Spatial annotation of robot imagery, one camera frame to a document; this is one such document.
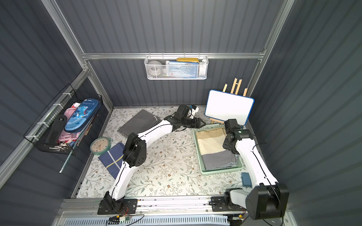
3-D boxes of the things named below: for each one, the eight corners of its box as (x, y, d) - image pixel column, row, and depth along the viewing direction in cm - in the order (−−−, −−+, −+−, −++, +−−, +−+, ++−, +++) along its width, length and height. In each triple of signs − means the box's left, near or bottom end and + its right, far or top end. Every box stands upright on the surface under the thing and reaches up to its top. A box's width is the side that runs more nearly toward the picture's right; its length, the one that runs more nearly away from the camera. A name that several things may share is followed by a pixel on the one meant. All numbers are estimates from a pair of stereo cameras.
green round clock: (89, 155, 95) (86, 152, 92) (96, 139, 103) (94, 136, 100) (107, 155, 95) (105, 152, 92) (113, 139, 103) (111, 136, 100)
